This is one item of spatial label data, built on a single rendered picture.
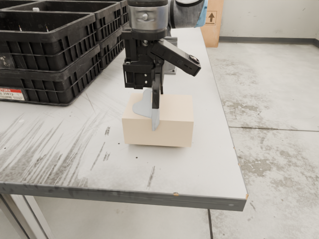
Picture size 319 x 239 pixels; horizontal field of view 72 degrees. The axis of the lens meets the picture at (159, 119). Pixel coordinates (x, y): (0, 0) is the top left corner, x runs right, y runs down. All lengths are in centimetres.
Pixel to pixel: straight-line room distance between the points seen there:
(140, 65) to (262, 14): 379
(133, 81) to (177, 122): 13
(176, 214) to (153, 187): 80
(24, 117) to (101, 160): 32
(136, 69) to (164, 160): 21
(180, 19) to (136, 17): 57
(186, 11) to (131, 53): 54
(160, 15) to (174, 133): 25
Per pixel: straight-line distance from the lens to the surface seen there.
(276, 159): 171
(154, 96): 45
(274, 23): 428
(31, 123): 73
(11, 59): 78
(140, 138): 52
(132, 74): 47
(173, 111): 52
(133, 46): 47
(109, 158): 54
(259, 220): 135
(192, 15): 98
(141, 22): 43
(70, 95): 77
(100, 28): 97
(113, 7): 110
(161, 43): 46
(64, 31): 73
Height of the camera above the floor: 107
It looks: 35 degrees down
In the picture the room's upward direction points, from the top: straight up
